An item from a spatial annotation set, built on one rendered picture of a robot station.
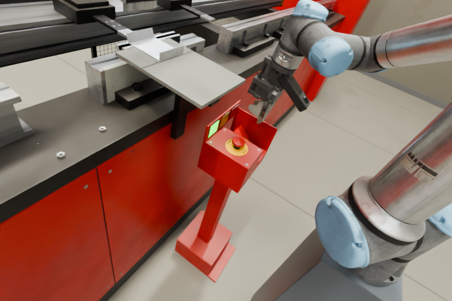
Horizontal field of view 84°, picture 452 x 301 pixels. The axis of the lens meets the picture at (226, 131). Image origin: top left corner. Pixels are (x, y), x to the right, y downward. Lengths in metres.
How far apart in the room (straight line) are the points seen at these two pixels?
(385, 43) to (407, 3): 3.58
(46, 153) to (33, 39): 0.36
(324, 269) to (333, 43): 0.49
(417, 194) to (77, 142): 0.60
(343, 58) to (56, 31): 0.74
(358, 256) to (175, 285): 1.02
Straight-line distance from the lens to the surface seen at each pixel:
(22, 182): 0.56
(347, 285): 0.71
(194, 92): 0.55
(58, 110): 0.70
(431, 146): 0.39
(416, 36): 0.58
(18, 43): 0.85
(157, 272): 1.37
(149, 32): 0.76
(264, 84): 0.71
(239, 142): 0.74
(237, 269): 1.43
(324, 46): 0.55
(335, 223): 0.48
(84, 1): 0.85
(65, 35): 0.89
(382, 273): 0.68
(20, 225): 0.61
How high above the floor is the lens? 1.30
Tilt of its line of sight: 40 degrees down
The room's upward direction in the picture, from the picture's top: 17 degrees clockwise
